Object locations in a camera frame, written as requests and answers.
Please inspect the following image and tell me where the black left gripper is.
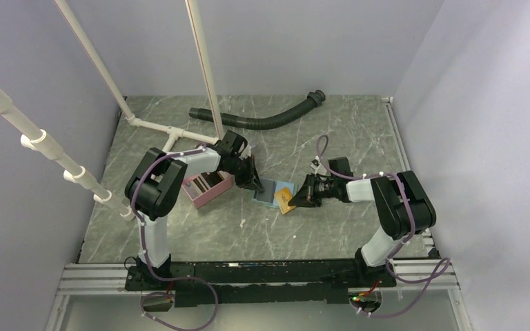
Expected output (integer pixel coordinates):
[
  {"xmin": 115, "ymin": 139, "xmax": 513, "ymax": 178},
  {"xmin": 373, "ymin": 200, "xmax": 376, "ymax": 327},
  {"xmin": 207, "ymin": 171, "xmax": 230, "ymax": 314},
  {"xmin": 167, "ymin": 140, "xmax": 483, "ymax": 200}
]
[{"xmin": 228, "ymin": 155, "xmax": 264, "ymax": 193}]

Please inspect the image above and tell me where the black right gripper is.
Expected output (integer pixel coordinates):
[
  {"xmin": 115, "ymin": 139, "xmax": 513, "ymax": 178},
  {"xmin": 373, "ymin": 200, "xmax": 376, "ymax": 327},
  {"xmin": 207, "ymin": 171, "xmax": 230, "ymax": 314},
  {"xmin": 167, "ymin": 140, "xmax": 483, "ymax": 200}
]
[{"xmin": 288, "ymin": 172, "xmax": 338, "ymax": 208}]

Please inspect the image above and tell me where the mint green card holder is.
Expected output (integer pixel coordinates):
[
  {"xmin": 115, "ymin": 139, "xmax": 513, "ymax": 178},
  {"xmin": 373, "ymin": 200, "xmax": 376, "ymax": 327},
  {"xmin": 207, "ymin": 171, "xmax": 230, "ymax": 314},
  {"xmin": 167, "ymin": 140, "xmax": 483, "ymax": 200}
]
[{"xmin": 251, "ymin": 179, "xmax": 295, "ymax": 208}]

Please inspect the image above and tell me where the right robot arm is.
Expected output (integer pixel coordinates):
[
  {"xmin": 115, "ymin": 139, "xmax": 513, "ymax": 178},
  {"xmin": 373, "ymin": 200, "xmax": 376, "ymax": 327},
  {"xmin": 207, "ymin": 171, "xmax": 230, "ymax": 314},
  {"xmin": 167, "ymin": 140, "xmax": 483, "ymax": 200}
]
[{"xmin": 288, "ymin": 157, "xmax": 436, "ymax": 286}]

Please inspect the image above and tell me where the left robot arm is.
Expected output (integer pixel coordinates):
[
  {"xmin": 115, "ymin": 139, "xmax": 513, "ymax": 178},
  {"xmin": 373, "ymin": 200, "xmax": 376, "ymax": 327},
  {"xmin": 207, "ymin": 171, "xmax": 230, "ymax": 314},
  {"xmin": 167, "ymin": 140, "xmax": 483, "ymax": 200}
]
[{"xmin": 125, "ymin": 130, "xmax": 264, "ymax": 290}]

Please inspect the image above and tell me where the card stack in box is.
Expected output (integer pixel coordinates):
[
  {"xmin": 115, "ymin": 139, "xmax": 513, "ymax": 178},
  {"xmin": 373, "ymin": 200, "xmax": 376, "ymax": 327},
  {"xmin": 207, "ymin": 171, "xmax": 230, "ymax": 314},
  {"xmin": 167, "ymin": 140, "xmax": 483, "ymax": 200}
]
[{"xmin": 186, "ymin": 172, "xmax": 224, "ymax": 196}]

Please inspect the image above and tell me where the pink card box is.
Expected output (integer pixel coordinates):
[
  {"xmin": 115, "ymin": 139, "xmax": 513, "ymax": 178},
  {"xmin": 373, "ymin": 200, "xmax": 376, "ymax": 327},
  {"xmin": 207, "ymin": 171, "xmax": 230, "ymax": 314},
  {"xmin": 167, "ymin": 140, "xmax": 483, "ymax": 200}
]
[{"xmin": 181, "ymin": 172, "xmax": 233, "ymax": 209}]

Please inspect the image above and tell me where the white PVC pipe with fittings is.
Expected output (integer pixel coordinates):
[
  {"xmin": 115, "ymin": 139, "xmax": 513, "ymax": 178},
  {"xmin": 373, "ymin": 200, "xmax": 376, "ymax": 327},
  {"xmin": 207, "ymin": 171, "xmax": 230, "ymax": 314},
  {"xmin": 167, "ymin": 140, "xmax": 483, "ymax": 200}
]
[{"xmin": 0, "ymin": 88, "xmax": 134, "ymax": 221}]

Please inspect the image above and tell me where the white PVC pipe frame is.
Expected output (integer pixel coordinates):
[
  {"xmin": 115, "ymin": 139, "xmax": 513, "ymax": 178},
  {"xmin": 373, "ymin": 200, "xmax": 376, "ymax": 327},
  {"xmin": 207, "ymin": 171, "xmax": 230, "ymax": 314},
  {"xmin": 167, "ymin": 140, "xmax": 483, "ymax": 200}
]
[{"xmin": 56, "ymin": 1, "xmax": 225, "ymax": 151}]

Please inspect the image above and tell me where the black corrugated hose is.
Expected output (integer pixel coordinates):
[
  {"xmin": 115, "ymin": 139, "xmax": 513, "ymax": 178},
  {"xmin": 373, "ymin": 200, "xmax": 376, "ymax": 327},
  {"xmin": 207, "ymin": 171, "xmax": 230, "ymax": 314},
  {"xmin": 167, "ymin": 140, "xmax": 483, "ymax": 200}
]
[{"xmin": 188, "ymin": 90, "xmax": 326, "ymax": 132}]

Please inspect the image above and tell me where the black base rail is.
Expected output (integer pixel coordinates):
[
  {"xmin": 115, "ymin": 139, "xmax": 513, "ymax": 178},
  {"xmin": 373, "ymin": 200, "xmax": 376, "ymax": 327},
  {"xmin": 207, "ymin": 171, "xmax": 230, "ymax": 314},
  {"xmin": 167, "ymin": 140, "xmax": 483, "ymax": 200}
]
[{"xmin": 125, "ymin": 258, "xmax": 396, "ymax": 308}]

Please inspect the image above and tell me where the aluminium frame rail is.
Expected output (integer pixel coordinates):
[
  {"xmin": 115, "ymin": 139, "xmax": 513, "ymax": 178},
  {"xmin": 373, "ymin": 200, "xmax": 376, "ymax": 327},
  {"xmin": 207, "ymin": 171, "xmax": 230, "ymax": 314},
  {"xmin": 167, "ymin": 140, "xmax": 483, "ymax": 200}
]
[{"xmin": 57, "ymin": 259, "xmax": 460, "ymax": 295}]

